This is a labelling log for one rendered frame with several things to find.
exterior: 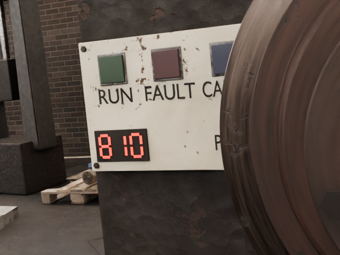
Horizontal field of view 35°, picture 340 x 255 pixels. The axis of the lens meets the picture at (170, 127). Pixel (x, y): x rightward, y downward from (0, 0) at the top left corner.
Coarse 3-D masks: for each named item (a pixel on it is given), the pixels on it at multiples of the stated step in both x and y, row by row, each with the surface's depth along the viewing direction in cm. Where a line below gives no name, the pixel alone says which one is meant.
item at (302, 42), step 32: (320, 0) 46; (288, 32) 48; (320, 32) 45; (288, 64) 48; (320, 64) 45; (256, 96) 50; (288, 96) 47; (256, 128) 50; (288, 128) 47; (256, 160) 51; (288, 160) 48; (288, 192) 49; (288, 224) 50; (320, 224) 47
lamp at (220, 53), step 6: (216, 48) 66; (222, 48) 65; (228, 48) 65; (216, 54) 66; (222, 54) 65; (228, 54) 65; (216, 60) 66; (222, 60) 66; (216, 66) 66; (222, 66) 66; (216, 72) 66; (222, 72) 66
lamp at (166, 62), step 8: (152, 56) 69; (160, 56) 69; (168, 56) 68; (176, 56) 68; (160, 64) 69; (168, 64) 68; (176, 64) 68; (160, 72) 69; (168, 72) 68; (176, 72) 68
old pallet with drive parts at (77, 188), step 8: (72, 176) 567; (80, 176) 563; (72, 184) 524; (80, 184) 567; (96, 184) 522; (48, 192) 511; (56, 192) 508; (64, 192) 504; (72, 192) 502; (80, 192) 498; (88, 192) 495; (96, 192) 492; (48, 200) 512; (56, 200) 523; (72, 200) 502; (80, 200) 499; (88, 200) 506
